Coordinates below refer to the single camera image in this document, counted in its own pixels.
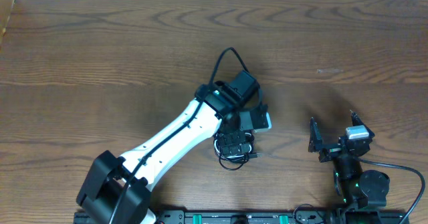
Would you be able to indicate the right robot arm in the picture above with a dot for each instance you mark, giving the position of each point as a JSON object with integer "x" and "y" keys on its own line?
{"x": 363, "y": 192}

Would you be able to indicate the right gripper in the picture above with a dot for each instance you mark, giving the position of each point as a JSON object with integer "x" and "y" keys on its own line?
{"x": 315, "y": 142}

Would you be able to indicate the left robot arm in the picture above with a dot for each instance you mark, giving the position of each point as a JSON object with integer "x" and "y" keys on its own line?
{"x": 117, "y": 189}

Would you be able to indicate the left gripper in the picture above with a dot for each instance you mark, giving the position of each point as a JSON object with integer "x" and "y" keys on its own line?
{"x": 236, "y": 144}

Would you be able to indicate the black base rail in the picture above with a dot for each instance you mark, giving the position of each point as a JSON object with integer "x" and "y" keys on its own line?
{"x": 302, "y": 216}

